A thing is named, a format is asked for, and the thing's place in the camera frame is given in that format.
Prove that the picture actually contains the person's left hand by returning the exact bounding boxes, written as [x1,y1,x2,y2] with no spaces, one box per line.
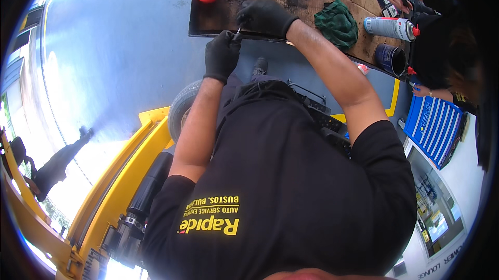
[203,30,242,85]

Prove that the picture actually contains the person's right hand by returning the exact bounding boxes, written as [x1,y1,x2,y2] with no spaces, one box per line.
[236,0,300,40]

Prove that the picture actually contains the person's legs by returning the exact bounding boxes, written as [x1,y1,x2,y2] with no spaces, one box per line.
[215,57,291,125]

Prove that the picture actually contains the black rubber tyre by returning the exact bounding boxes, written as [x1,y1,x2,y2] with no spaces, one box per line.
[168,80,203,144]

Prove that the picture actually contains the green rag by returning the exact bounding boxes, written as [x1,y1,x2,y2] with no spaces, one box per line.
[314,0,358,51]

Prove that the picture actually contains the small dark box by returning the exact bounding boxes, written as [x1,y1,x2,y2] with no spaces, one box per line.
[376,0,399,18]

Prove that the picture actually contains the white spray can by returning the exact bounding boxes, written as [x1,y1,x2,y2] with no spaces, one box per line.
[363,17,421,43]

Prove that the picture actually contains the dark blue tin can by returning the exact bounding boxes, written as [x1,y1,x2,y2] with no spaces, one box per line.
[375,44,408,78]

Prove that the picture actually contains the person's body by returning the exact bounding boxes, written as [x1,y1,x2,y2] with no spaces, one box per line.
[141,80,418,280]

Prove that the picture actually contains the black lift motor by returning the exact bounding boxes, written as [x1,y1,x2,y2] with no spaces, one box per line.
[113,151,174,269]

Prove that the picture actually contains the yellow vehicle lift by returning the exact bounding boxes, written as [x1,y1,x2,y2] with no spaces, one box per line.
[0,106,175,280]

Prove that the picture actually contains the blue striped tool chest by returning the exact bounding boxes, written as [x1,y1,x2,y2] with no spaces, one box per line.
[403,95,468,171]

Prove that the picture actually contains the glass shop window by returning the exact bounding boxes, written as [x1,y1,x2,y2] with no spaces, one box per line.
[405,145,466,259]

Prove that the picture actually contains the black footrest frame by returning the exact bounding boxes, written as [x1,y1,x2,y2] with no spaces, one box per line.
[287,79,353,160]

